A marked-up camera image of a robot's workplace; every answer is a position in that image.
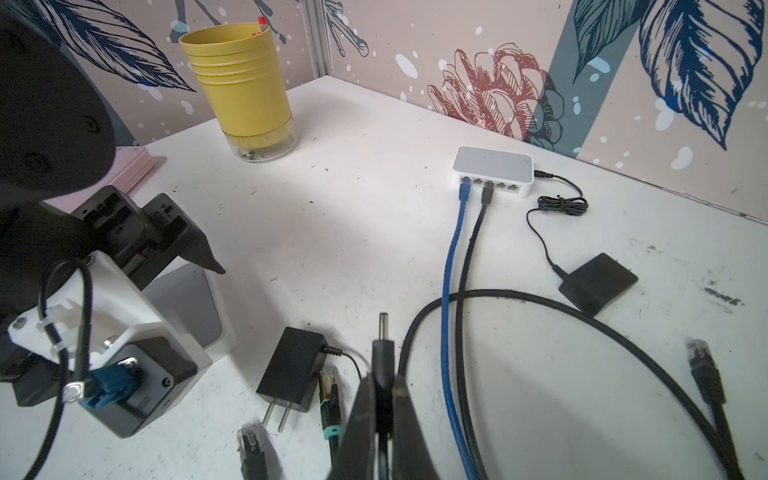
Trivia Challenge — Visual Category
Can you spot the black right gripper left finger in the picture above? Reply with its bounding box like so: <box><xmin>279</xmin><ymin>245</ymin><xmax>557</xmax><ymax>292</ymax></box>
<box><xmin>327</xmin><ymin>375</ymin><xmax>377</xmax><ymax>480</ymax></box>

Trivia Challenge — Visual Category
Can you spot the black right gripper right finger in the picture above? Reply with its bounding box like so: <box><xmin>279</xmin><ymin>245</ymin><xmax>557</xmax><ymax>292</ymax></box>
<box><xmin>391</xmin><ymin>375</ymin><xmax>439</xmax><ymax>480</ymax></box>

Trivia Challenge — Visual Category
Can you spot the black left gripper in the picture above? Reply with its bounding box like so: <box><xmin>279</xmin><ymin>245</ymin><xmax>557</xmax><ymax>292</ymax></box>
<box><xmin>73</xmin><ymin>186</ymin><xmax>226</xmax><ymax>290</ymax></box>

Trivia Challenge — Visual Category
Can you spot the black ethernet cable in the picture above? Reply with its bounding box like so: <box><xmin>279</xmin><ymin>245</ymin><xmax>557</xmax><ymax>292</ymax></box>
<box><xmin>236</xmin><ymin>179</ymin><xmax>745</xmax><ymax>480</ymax></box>

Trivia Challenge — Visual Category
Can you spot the black power adapter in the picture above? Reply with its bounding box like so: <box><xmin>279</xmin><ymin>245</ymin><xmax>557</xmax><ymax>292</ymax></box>
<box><xmin>526</xmin><ymin>170</ymin><xmax>639</xmax><ymax>316</ymax></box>
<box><xmin>256</xmin><ymin>327</ymin><xmax>363</xmax><ymax>424</ymax></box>

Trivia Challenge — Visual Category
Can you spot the blue ethernet cable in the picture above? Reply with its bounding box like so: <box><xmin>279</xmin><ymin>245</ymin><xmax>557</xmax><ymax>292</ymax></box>
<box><xmin>439</xmin><ymin>177</ymin><xmax>481</xmax><ymax>480</ymax></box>

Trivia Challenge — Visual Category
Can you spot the white network switch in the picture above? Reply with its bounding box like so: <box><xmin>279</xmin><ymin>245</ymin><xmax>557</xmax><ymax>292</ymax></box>
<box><xmin>453</xmin><ymin>146</ymin><xmax>534</xmax><ymax>198</ymax></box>

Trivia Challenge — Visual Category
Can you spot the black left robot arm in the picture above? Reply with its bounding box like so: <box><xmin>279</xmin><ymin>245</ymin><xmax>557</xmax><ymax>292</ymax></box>
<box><xmin>1</xmin><ymin>14</ymin><xmax>222</xmax><ymax>345</ymax></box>

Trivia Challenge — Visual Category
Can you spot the yellow cup with pens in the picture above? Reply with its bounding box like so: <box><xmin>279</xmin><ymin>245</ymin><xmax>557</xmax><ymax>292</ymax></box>
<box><xmin>179</xmin><ymin>17</ymin><xmax>296</xmax><ymax>163</ymax></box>

